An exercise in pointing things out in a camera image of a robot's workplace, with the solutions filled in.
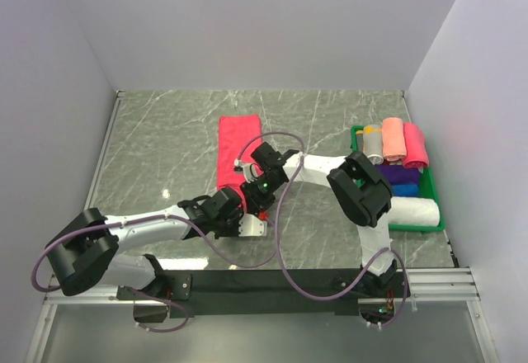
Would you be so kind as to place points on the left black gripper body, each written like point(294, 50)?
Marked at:
point(228, 226)

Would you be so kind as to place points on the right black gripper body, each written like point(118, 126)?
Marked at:
point(261, 190)

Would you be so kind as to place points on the red towel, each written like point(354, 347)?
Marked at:
point(234, 133)

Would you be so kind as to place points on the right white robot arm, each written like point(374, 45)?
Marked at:
point(363, 194)

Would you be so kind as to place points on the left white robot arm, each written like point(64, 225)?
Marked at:
point(92, 249)

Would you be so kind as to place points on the black base beam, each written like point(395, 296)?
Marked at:
point(230, 292)

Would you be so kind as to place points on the green plastic bin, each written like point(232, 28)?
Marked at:
point(427, 188)

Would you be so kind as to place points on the grey rolled towel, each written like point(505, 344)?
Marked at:
point(373, 144)

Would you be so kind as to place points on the purple towel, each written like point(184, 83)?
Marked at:
point(399, 175)

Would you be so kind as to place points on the blue towel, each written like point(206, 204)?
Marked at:
point(407, 190)

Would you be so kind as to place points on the orange rolled towel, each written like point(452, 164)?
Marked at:
point(393, 141)

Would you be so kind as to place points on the white rolled towel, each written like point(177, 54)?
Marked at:
point(413, 211)

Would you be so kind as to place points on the pink rolled towel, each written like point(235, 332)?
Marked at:
point(415, 142)

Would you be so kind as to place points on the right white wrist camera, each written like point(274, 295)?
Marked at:
point(247, 170)

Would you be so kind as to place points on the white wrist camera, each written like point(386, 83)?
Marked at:
point(247, 170)
point(250, 226)

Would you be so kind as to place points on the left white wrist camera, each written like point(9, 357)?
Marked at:
point(250, 226)

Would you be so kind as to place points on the aluminium rail frame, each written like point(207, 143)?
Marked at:
point(426, 285)

